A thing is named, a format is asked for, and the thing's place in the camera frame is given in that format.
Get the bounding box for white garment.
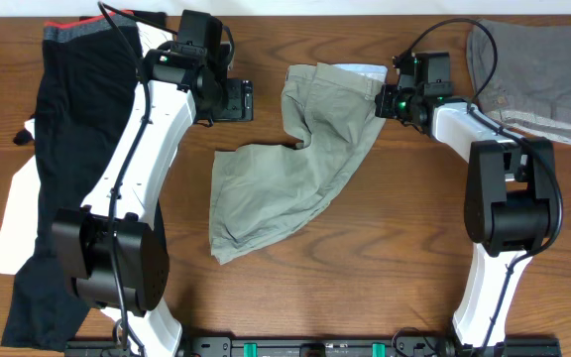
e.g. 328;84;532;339
0;21;190;275

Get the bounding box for black pants with red waistband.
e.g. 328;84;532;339
1;16;142;352

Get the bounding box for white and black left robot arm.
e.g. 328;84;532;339
52;40;252;356

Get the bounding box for khaki green shorts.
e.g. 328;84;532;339
209;63;388;264

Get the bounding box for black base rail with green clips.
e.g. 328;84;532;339
64;334;562;357

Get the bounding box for folded grey shorts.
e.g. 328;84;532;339
466;20;571;145

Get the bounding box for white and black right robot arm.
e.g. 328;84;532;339
375;84;563;356

